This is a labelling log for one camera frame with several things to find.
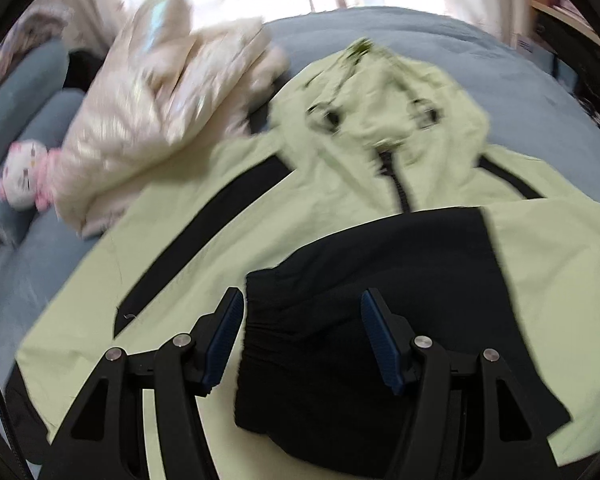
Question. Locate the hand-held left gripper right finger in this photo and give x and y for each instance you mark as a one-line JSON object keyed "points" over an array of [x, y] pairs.
{"points": [[380, 340]]}

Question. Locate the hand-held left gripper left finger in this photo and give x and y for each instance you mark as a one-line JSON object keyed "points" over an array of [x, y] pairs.
{"points": [[225, 340]]}

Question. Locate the light green black jacket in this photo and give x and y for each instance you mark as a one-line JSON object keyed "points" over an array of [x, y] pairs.
{"points": [[330, 160]]}

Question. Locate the white puffer jacket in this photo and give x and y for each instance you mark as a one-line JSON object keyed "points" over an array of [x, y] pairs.
{"points": [[145, 110]]}

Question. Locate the pink white cat plush toy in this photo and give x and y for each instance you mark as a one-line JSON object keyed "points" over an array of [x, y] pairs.
{"points": [[22, 175]]}

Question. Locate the blue bed blanket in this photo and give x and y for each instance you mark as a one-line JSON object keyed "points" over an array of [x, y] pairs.
{"points": [[505, 60]]}

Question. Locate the black fuzzy cloth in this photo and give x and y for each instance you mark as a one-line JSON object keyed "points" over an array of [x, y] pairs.
{"points": [[82, 67]]}

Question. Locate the wooden bookshelf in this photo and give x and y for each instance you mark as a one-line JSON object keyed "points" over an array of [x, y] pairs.
{"points": [[545, 20]]}

